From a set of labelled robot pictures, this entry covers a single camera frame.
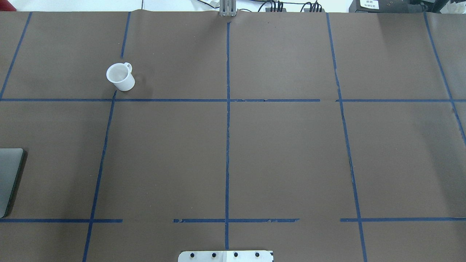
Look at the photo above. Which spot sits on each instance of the white plastic cup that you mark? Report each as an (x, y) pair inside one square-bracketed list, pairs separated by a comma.
[(120, 74)]

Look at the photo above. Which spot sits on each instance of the silver closed laptop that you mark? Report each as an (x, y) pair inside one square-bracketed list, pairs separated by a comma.
[(10, 167)]

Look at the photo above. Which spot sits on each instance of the brown paper table cover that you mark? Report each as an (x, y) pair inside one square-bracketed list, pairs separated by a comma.
[(322, 137)]

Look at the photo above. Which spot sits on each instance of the black usb hub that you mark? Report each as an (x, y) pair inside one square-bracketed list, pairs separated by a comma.
[(312, 7), (275, 7)]

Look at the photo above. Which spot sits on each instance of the black desktop computer box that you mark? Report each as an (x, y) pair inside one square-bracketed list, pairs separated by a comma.
[(385, 6)]

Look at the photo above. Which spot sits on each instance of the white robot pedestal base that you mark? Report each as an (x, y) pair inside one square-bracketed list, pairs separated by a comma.
[(226, 256)]

